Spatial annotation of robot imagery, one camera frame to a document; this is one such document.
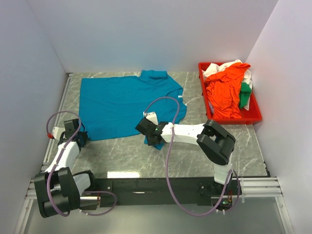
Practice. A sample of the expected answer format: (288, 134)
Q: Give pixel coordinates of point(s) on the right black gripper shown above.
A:
(150, 143)

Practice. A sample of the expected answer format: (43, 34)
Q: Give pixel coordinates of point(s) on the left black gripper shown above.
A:
(84, 137)

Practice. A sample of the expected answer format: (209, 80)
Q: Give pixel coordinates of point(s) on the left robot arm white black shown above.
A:
(65, 187)

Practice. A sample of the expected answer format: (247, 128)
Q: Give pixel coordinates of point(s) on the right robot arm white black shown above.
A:
(214, 140)

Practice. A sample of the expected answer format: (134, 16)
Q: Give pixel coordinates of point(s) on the black base beam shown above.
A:
(202, 191)

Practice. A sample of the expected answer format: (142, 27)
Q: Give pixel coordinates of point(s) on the orange t shirt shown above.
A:
(223, 90)

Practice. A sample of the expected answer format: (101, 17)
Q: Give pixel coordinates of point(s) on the white t shirt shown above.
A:
(214, 68)

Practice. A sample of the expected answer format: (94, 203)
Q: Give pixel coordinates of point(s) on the green t shirt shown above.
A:
(244, 96)

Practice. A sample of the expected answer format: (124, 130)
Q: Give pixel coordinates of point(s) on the red plastic bin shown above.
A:
(251, 116)

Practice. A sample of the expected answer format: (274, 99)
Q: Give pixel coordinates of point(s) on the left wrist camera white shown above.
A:
(56, 133)

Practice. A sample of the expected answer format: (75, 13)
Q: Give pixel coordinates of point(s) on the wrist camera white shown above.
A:
(56, 133)
(151, 116)

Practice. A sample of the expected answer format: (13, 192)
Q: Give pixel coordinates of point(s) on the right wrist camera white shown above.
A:
(151, 116)

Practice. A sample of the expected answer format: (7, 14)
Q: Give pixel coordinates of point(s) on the aluminium rail frame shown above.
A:
(261, 209)

